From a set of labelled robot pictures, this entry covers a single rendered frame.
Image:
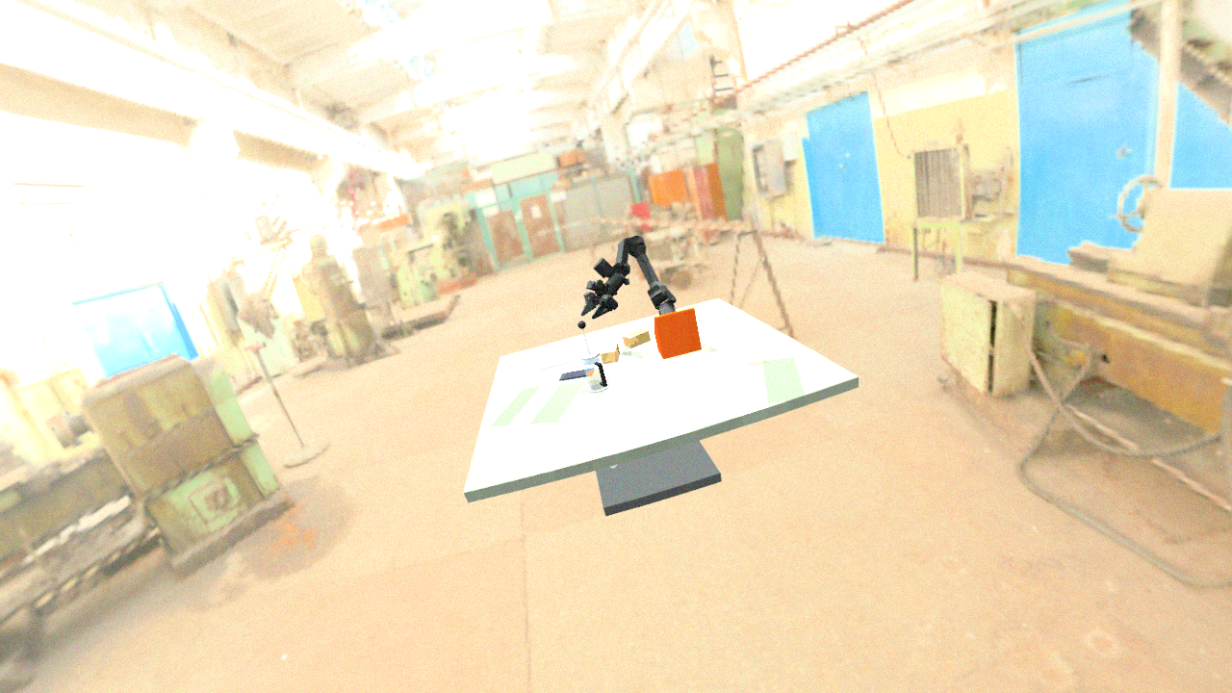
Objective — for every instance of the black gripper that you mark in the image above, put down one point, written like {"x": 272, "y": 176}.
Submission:
{"x": 606, "y": 302}

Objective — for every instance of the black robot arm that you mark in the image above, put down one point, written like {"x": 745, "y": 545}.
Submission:
{"x": 636, "y": 247}

